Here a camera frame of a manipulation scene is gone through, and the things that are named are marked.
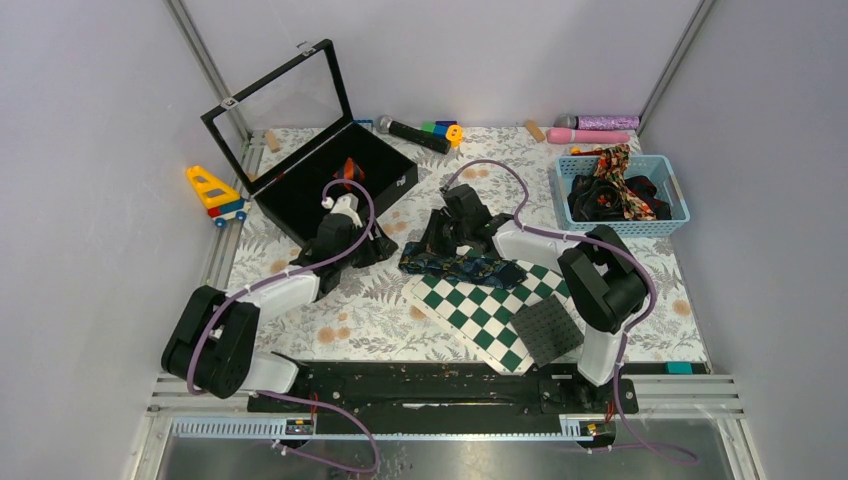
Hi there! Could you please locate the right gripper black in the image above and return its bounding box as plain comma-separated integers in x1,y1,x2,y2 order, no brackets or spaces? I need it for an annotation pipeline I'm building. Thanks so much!
412,209,472,260

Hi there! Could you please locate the dark blue floral tie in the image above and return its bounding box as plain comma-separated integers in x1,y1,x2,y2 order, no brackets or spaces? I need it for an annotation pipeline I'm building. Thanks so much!
398,242,528,290

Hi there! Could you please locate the black display box glass lid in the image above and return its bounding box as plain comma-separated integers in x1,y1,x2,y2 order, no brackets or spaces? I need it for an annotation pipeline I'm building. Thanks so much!
201,39,419,244

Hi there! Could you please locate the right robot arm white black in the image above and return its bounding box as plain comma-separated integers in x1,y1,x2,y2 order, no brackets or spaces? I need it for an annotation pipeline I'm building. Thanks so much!
427,184,656,412

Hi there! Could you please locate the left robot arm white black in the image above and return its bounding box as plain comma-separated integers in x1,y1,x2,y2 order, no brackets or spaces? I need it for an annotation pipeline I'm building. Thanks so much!
161,213,398,411

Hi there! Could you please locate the dark red ties pile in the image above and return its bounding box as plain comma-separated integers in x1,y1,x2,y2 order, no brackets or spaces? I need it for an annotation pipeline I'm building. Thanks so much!
567,175,672,222

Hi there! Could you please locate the orange navy striped rolled tie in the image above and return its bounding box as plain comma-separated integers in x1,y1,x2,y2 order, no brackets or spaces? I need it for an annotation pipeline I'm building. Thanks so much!
333,157,366,184

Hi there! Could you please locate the green white chessboard mat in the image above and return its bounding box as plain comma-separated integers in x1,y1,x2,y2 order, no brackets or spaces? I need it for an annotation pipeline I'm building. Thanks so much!
402,262,569,375

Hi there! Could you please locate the green blue block stack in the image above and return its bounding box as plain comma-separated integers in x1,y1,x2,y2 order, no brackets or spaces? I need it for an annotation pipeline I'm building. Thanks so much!
420,121,457,137

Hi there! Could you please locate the black glitter microphone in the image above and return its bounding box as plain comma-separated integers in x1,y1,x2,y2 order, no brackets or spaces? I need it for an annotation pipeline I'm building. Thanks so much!
374,115,452,154

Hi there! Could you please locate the small wooden block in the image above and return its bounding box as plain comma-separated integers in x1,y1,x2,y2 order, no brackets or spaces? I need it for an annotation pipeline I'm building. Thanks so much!
524,120,546,143

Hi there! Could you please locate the grey studded baseplate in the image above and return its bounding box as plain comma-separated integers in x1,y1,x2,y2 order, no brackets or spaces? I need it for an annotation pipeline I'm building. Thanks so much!
510,295,584,367

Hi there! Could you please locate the wooden peg left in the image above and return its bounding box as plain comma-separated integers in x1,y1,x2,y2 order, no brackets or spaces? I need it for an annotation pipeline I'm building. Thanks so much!
264,130,281,153

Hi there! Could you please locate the yellow toy truck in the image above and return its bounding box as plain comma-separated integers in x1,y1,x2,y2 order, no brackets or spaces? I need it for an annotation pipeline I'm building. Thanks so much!
185,165,251,229

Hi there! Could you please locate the red floral tie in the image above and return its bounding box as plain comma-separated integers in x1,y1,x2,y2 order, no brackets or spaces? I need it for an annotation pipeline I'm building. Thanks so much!
593,144,657,221

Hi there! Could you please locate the purple glitter microphone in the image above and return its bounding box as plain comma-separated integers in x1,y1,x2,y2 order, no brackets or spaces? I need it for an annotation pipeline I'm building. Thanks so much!
553,114,641,131

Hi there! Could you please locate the light blue plastic basket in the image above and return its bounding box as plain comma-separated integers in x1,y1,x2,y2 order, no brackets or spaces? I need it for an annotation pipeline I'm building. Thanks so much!
552,155,691,238

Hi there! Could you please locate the teal small block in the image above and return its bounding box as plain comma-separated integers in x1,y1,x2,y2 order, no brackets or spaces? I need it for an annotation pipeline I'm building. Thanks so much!
665,361,695,375

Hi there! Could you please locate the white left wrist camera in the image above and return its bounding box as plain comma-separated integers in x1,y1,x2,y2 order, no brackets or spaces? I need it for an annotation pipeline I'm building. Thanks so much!
321,193,363,227

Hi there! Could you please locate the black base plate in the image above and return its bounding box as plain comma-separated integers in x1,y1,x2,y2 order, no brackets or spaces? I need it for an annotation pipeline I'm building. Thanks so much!
290,361,639,435

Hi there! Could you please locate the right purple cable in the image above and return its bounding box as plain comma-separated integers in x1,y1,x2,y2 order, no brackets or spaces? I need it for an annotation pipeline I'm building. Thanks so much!
440,159,700,465

